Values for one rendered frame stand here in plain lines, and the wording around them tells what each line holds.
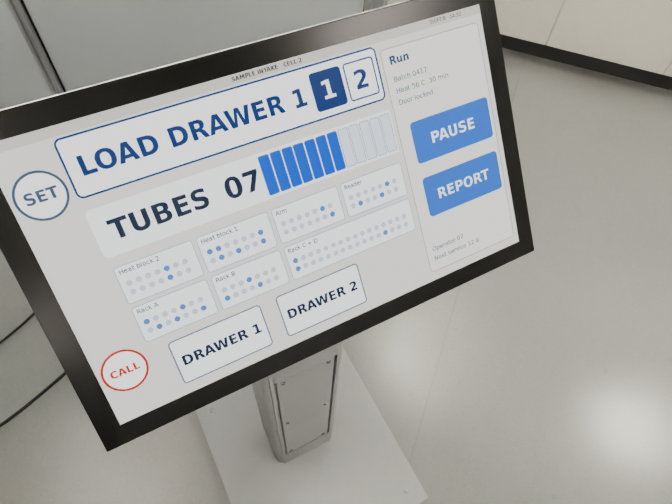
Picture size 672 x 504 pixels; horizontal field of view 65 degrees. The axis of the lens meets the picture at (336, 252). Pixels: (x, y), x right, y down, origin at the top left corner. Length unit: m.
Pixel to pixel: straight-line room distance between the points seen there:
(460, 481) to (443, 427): 0.14
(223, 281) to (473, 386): 1.22
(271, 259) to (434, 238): 0.19
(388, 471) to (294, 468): 0.24
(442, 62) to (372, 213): 0.17
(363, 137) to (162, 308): 0.25
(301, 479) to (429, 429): 0.38
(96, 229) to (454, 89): 0.38
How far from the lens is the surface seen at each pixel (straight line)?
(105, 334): 0.52
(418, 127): 0.57
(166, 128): 0.49
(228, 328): 0.53
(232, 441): 1.51
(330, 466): 1.48
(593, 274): 1.99
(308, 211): 0.52
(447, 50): 0.59
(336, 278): 0.55
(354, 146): 0.53
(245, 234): 0.51
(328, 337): 0.56
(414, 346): 1.65
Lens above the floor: 1.48
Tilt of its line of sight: 56 degrees down
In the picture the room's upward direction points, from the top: 4 degrees clockwise
